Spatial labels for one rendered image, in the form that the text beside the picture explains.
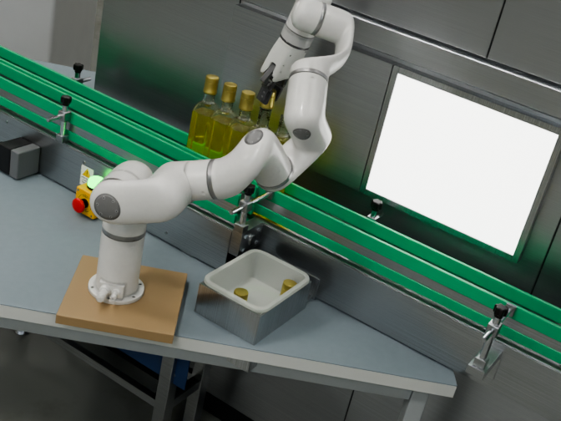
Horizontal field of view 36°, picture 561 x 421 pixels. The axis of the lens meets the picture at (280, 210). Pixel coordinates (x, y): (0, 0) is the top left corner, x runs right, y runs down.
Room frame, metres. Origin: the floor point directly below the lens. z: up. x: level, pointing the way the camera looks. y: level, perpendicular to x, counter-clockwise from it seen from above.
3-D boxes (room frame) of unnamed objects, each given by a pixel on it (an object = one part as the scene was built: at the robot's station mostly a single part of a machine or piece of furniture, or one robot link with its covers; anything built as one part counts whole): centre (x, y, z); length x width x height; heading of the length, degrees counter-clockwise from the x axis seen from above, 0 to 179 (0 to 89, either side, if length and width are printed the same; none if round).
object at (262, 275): (1.72, 0.02, 0.80); 0.22 x 0.17 x 0.09; 153
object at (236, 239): (1.87, 0.07, 0.85); 0.09 x 0.04 x 0.07; 153
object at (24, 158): (2.12, 0.74, 0.79); 0.08 x 0.08 x 0.08; 63
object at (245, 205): (1.86, 0.07, 0.95); 0.17 x 0.03 x 0.12; 153
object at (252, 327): (1.74, 0.00, 0.79); 0.27 x 0.17 x 0.08; 153
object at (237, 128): (2.03, 0.14, 0.99); 0.06 x 0.06 x 0.21; 62
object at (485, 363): (1.56, -0.50, 0.90); 0.17 x 0.05 x 0.23; 153
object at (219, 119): (2.06, 0.19, 0.99); 0.06 x 0.06 x 0.21; 62
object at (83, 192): (2.00, 0.48, 0.79); 0.07 x 0.07 x 0.07; 63
